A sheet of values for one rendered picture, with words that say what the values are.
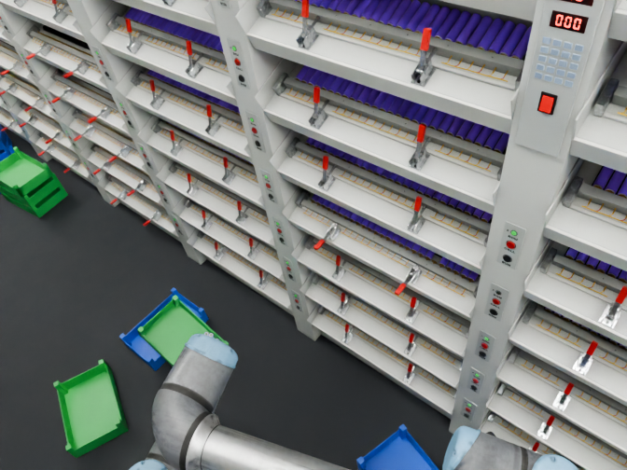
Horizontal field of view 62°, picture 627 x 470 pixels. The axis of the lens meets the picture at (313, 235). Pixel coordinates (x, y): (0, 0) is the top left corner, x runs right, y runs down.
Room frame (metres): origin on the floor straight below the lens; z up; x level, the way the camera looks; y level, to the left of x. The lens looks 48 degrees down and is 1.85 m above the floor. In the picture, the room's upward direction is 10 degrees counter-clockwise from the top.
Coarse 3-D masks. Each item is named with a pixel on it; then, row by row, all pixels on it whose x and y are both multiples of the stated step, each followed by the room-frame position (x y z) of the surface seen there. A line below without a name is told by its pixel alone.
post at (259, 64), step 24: (240, 0) 1.09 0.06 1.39; (216, 24) 1.16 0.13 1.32; (264, 72) 1.11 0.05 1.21; (240, 96) 1.14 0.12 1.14; (264, 120) 1.09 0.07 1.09; (264, 144) 1.11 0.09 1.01; (264, 168) 1.13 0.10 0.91; (264, 192) 1.15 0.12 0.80; (288, 192) 1.11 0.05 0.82; (288, 240) 1.10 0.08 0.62; (288, 288) 1.15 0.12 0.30; (312, 336) 1.10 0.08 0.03
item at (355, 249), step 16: (304, 192) 1.13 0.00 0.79; (288, 208) 1.10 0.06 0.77; (304, 224) 1.05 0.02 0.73; (320, 224) 1.03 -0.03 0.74; (336, 240) 0.97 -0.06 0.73; (352, 240) 0.95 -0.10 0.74; (352, 256) 0.93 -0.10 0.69; (368, 256) 0.89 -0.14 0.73; (384, 256) 0.87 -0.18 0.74; (384, 272) 0.84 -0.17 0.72; (400, 272) 0.82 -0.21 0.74; (416, 288) 0.76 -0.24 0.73; (432, 288) 0.75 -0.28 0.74; (448, 288) 0.74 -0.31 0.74; (448, 304) 0.70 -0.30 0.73; (464, 304) 0.69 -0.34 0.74
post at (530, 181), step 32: (544, 0) 0.64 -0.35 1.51; (608, 0) 0.59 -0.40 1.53; (576, 96) 0.59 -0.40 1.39; (512, 128) 0.65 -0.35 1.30; (512, 160) 0.64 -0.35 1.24; (544, 160) 0.60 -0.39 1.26; (576, 160) 0.64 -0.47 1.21; (512, 192) 0.63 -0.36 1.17; (544, 192) 0.59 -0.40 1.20; (544, 224) 0.58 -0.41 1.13; (480, 288) 0.64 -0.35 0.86; (512, 288) 0.60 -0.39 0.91; (480, 320) 0.63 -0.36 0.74; (512, 320) 0.58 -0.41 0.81; (480, 416) 0.59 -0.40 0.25
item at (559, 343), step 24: (528, 312) 0.61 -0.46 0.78; (552, 312) 0.60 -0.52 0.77; (528, 336) 0.57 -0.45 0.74; (552, 336) 0.55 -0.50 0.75; (576, 336) 0.54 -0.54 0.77; (600, 336) 0.52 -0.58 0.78; (552, 360) 0.51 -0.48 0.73; (576, 360) 0.49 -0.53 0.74; (600, 360) 0.48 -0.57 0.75; (624, 360) 0.46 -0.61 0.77; (600, 384) 0.43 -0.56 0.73; (624, 384) 0.42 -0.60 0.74
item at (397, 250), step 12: (312, 204) 1.09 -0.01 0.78; (312, 216) 1.06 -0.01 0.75; (324, 216) 1.04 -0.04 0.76; (336, 216) 1.02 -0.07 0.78; (348, 228) 0.98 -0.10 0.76; (360, 228) 0.96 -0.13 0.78; (372, 240) 0.91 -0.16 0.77; (384, 240) 0.90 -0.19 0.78; (396, 252) 0.86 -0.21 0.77; (408, 252) 0.85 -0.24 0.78; (420, 264) 0.81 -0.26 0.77; (432, 264) 0.79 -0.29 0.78; (444, 276) 0.75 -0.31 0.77; (456, 276) 0.74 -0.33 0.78; (468, 288) 0.71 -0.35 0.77
